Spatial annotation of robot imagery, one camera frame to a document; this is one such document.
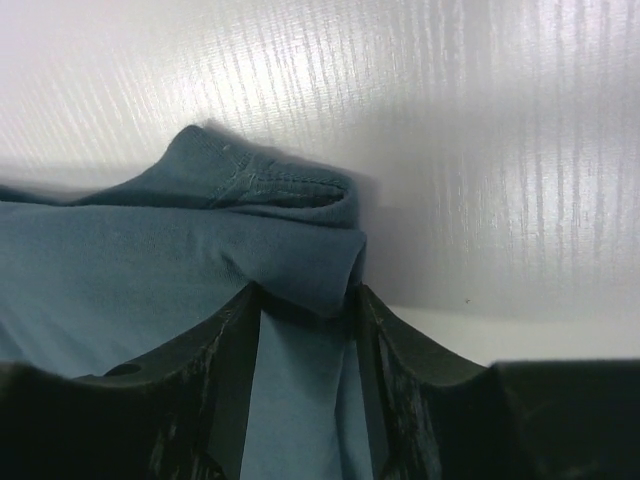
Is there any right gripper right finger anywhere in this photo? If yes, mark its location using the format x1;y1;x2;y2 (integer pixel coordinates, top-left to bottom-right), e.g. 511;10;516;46
354;286;639;479

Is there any grey blue t shirt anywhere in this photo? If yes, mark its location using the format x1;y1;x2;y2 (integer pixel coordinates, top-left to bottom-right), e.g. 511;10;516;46
1;126;372;479

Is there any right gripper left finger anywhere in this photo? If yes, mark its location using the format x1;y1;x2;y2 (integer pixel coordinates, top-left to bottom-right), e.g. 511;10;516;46
1;285;261;479

